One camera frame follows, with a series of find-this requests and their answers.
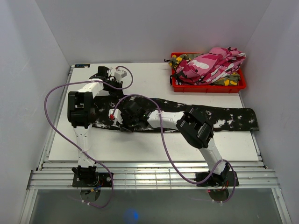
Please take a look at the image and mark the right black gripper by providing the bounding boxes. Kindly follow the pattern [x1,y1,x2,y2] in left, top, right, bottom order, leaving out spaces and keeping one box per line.
[116,114,138,133]

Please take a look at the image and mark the black white splatter trousers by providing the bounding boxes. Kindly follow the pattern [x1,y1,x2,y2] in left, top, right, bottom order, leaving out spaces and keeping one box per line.
[93,95,259,133]

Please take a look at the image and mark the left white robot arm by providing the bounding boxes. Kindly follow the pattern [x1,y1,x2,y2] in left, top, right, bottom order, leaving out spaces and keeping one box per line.
[67,66,127,187]

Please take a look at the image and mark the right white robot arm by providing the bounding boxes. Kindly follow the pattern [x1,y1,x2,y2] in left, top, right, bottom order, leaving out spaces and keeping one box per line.
[117,102,236,187]

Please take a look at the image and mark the pink camouflage trousers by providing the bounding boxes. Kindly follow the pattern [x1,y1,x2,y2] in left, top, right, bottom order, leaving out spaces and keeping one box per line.
[173,47,246,85]

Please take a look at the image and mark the small blue label sticker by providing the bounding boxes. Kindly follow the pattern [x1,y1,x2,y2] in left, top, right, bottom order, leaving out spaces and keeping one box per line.
[74,64,90,68]

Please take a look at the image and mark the red plastic bin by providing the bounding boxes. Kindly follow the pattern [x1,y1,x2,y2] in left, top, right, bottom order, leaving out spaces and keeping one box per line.
[170,52,247,93]

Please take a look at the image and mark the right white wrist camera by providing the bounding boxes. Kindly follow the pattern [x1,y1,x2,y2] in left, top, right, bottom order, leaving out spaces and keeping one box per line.
[108,109,123,127]

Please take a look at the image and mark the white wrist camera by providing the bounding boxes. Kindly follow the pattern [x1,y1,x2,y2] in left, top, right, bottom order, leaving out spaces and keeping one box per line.
[114,70,127,82]
[108,109,123,127]

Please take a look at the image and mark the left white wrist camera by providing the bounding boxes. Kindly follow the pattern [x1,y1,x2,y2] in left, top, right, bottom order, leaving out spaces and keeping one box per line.
[114,70,127,82]

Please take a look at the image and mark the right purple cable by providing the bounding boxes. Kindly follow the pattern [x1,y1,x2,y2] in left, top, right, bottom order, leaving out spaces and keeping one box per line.
[113,94,236,204]

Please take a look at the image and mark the purple cable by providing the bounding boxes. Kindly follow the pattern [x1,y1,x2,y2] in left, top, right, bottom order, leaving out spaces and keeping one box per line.
[44,66,134,209]
[113,94,236,204]

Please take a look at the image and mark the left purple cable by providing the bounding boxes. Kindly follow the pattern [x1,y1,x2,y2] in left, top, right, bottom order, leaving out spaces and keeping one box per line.
[44,66,134,209]

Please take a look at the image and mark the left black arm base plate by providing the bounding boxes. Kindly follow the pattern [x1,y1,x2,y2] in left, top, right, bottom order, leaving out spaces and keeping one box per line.
[71,172,112,188]

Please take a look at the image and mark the aluminium rail frame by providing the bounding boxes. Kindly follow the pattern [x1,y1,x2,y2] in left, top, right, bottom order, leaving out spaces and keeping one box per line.
[20,63,292,224]

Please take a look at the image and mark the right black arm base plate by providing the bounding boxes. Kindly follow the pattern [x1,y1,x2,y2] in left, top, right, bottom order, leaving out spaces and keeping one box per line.
[194,171,239,187]

